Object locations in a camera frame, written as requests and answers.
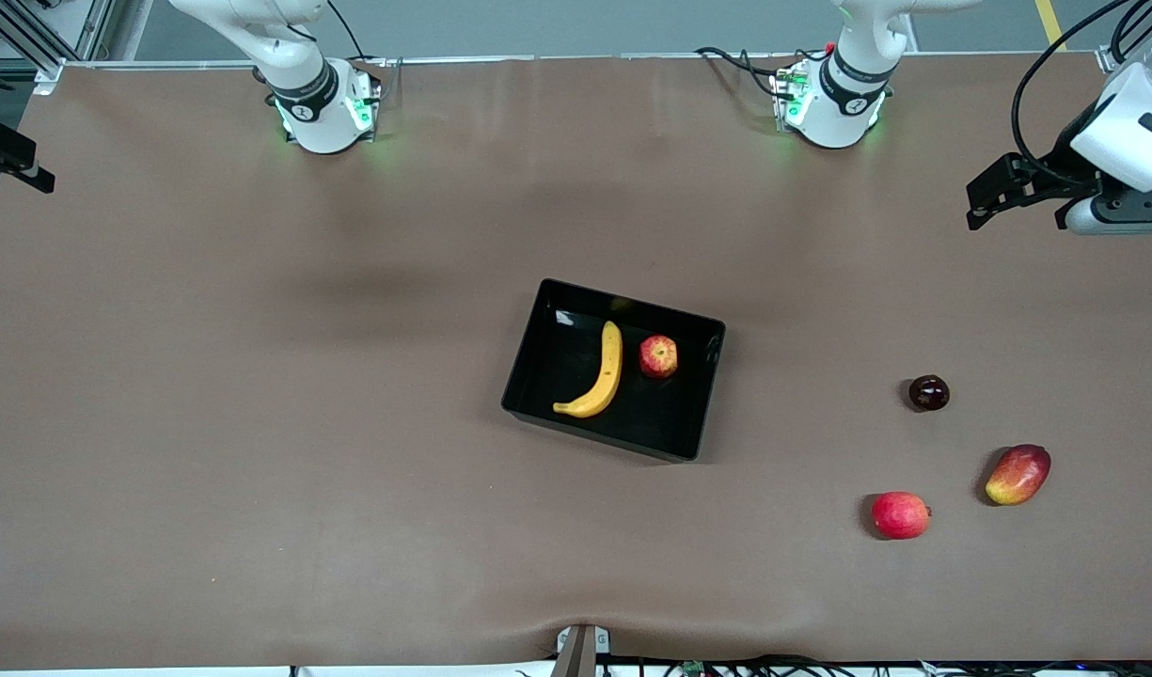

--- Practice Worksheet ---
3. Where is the small red yellow apple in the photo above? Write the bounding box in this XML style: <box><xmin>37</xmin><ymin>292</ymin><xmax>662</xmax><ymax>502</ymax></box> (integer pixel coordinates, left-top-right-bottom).
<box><xmin>639</xmin><ymin>335</ymin><xmax>680</xmax><ymax>380</ymax></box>

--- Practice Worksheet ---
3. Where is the yellow banana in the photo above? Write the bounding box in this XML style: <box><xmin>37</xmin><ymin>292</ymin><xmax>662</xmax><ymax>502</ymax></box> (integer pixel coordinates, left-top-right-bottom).
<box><xmin>552</xmin><ymin>321</ymin><xmax>624</xmax><ymax>419</ymax></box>

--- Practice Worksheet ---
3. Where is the black plastic box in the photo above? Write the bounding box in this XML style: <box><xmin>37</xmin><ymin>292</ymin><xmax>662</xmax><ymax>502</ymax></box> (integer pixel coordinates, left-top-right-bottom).
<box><xmin>500</xmin><ymin>277</ymin><xmax>727</xmax><ymax>464</ymax></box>

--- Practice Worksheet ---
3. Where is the dark purple plum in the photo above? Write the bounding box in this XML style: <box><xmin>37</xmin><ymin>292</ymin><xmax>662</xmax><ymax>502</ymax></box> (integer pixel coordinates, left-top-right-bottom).
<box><xmin>907</xmin><ymin>374</ymin><xmax>951</xmax><ymax>413</ymax></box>

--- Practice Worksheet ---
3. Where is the red yellow mango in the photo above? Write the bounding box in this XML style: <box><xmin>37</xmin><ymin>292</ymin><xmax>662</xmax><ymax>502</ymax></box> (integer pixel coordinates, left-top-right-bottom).
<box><xmin>985</xmin><ymin>444</ymin><xmax>1052</xmax><ymax>507</ymax></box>

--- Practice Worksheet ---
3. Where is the black cable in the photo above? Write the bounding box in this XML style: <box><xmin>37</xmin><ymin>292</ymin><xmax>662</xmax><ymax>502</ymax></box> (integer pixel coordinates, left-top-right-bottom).
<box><xmin>1011</xmin><ymin>0</ymin><xmax>1136</xmax><ymax>180</ymax></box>
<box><xmin>324</xmin><ymin>0</ymin><xmax>388</xmax><ymax>69</ymax></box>
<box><xmin>695</xmin><ymin>45</ymin><xmax>795</xmax><ymax>100</ymax></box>
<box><xmin>1110</xmin><ymin>0</ymin><xmax>1152</xmax><ymax>65</ymax></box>

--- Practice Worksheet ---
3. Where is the aluminium frame profile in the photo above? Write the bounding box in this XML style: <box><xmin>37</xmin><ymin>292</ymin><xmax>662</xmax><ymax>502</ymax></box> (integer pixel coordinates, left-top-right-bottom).
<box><xmin>0</xmin><ymin>0</ymin><xmax>116</xmax><ymax>95</ymax></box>

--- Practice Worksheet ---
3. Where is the metal clamp bracket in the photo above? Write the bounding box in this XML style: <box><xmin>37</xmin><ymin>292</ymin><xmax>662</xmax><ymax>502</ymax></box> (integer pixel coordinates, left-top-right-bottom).
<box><xmin>550</xmin><ymin>623</ymin><xmax>612</xmax><ymax>677</ymax></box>

